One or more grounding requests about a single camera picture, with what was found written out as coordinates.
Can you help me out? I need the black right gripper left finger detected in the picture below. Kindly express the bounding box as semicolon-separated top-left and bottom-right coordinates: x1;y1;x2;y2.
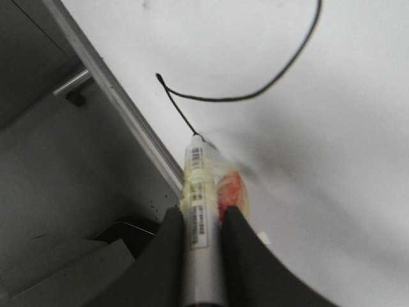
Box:
86;208;184;306

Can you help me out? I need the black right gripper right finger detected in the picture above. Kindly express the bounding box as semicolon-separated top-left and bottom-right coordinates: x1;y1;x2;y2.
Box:
221;206;335;306

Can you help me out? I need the white whiteboard marker black tip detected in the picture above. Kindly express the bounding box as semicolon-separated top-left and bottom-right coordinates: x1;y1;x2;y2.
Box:
180;134;229;306

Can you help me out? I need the red round magnet taped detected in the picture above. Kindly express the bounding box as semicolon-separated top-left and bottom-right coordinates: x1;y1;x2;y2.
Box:
217;169;250;223

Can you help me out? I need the white whiteboard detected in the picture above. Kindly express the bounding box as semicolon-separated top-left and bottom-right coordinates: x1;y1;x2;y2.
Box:
64;1;408;306

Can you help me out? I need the silver metal support rod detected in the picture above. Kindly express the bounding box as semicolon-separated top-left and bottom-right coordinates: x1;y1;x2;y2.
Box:
52;69;91;97

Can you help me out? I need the grey aluminium whiteboard frame rail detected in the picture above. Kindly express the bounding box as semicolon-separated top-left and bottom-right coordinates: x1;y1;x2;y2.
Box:
43;1;183;196

